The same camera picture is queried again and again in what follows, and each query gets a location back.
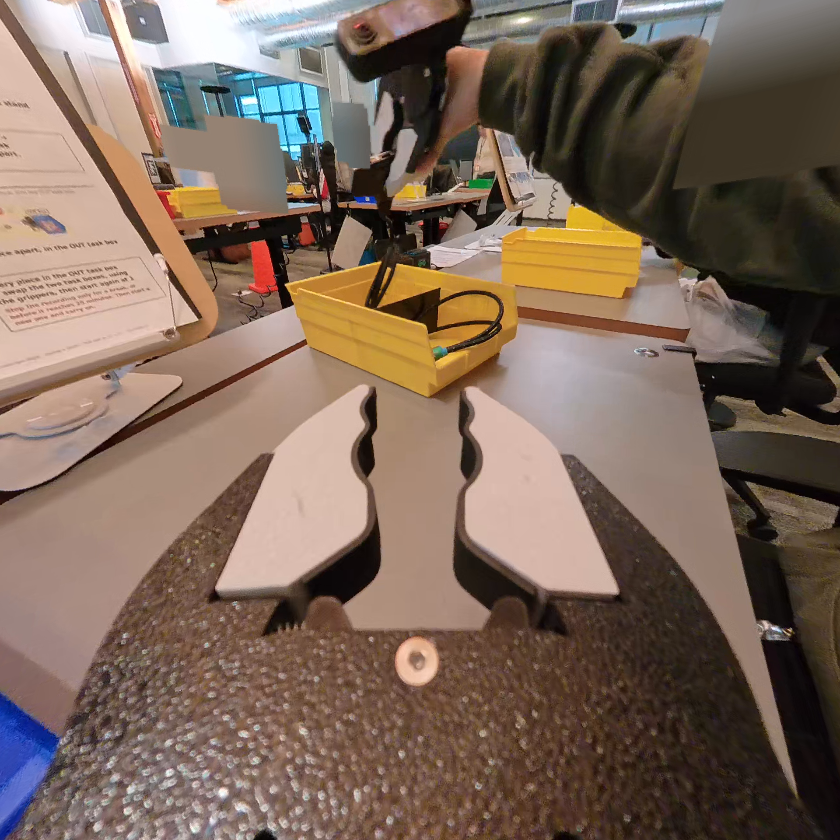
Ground blue plastic bin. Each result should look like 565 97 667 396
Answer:
0 692 60 821

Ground clear plastic bag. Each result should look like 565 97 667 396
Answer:
679 276 828 365

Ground black floor lamp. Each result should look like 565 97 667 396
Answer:
200 84 231 132

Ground grey desk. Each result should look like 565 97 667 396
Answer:
0 226 798 821

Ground stacked yellow bins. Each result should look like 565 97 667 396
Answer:
500 205 643 299

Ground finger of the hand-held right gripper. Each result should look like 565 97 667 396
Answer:
385 126 425 198
371 91 404 160

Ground instruction sheet on stand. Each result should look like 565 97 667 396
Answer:
0 0 219 492

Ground orange traffic cone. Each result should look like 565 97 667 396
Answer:
248 239 278 294

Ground black office chair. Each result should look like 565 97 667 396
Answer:
692 276 840 542

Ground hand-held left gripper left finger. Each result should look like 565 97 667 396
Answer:
215 384 382 601

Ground person's right hand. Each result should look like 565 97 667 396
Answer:
420 46 491 177

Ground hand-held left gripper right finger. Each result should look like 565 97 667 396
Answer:
453 386 621 624

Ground braided HDMI cable green plugs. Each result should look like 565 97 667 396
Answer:
427 289 506 363

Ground wooden standing desk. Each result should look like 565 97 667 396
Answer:
172 202 324 309

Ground yellow plastic bin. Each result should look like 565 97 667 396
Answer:
164 187 238 219
285 261 519 399

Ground person's right forearm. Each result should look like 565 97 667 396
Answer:
478 23 840 277

